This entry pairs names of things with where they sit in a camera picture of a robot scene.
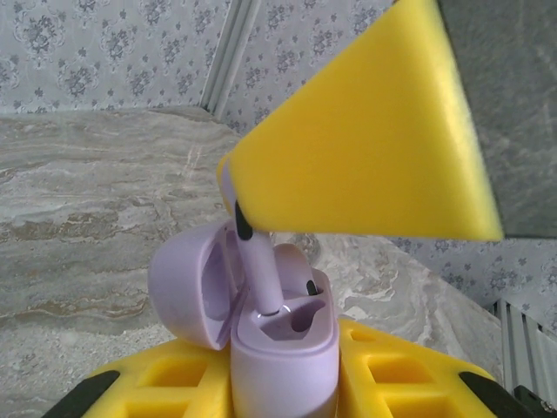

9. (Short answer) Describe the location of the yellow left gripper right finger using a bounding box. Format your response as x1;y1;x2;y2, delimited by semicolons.
334;317;540;418

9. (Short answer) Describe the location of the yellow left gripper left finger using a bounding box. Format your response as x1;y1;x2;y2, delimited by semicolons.
41;337;237;418

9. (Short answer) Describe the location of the purple earbud charging case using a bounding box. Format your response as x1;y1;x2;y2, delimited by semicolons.
147;217;344;418

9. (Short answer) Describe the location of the purple wireless earbud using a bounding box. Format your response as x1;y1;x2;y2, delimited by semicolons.
272;243;326;306
220;167;286;317

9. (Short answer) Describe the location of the aluminium table side rail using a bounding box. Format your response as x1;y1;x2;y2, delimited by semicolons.
489;298;557;354

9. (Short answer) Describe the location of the aluminium corner post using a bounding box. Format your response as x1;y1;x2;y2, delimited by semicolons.
202;0;262;119

